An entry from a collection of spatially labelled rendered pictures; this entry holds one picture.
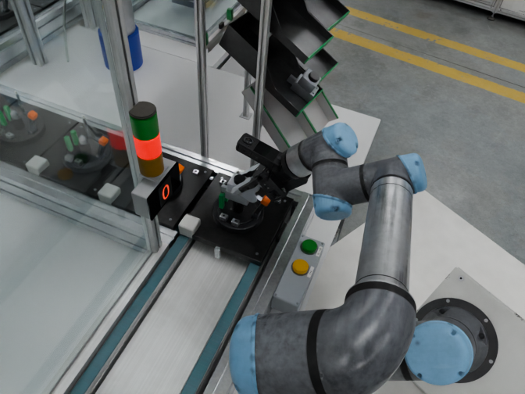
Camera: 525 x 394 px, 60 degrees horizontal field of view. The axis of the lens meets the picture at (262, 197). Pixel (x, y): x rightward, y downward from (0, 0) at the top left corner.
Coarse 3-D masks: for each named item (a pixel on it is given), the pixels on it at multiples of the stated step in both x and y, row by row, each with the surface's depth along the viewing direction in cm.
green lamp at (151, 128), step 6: (156, 114) 83; (132, 120) 82; (138, 120) 82; (144, 120) 82; (150, 120) 82; (156, 120) 84; (132, 126) 84; (138, 126) 82; (144, 126) 82; (150, 126) 83; (156, 126) 85; (138, 132) 84; (144, 132) 84; (150, 132) 84; (156, 132) 85; (138, 138) 85; (144, 138) 85; (150, 138) 85
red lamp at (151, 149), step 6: (156, 138) 86; (138, 144) 86; (144, 144) 86; (150, 144) 86; (156, 144) 87; (138, 150) 88; (144, 150) 87; (150, 150) 87; (156, 150) 88; (138, 156) 89; (144, 156) 88; (150, 156) 88; (156, 156) 89
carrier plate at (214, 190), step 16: (224, 176) 134; (208, 192) 130; (256, 192) 131; (208, 208) 126; (272, 208) 128; (288, 208) 128; (208, 224) 122; (272, 224) 124; (208, 240) 119; (224, 240) 119; (240, 240) 120; (256, 240) 120; (272, 240) 120; (240, 256) 118; (256, 256) 116
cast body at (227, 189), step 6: (234, 174) 117; (240, 174) 116; (234, 180) 115; (240, 180) 114; (222, 186) 120; (228, 186) 115; (228, 192) 117; (228, 198) 119; (234, 198) 118; (240, 198) 117; (246, 204) 118
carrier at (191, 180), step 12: (168, 156) 138; (192, 168) 136; (204, 168) 136; (180, 180) 129; (192, 180) 132; (204, 180) 133; (180, 192) 129; (192, 192) 129; (168, 204) 126; (180, 204) 126; (192, 204) 129; (168, 216) 123; (180, 216) 123
